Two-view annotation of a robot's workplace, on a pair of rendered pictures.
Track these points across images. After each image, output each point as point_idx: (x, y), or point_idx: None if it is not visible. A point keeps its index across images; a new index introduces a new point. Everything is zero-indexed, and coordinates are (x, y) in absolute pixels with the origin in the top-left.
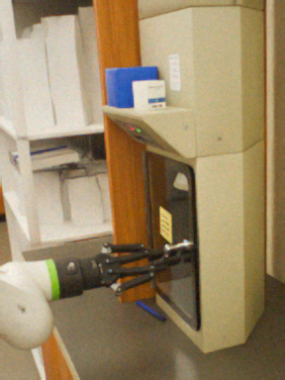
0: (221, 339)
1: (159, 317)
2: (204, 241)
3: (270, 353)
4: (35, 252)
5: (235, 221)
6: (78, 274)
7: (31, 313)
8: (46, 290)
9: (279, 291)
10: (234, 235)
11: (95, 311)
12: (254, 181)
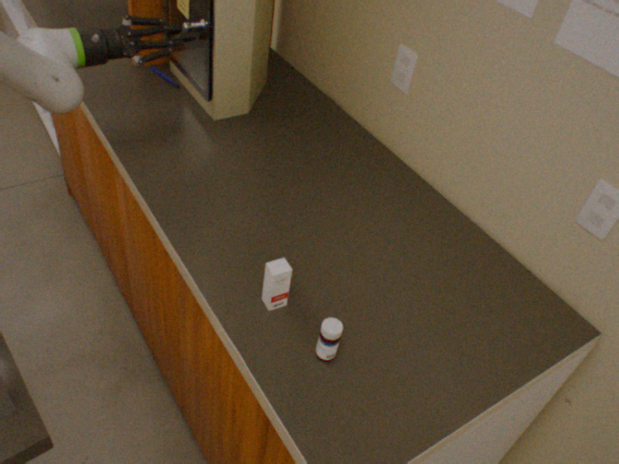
0: (228, 110)
1: (173, 84)
2: (219, 24)
3: (268, 123)
4: (36, 0)
5: (247, 7)
6: (102, 45)
7: (64, 83)
8: (72, 59)
9: (280, 66)
10: (246, 19)
11: (111, 73)
12: None
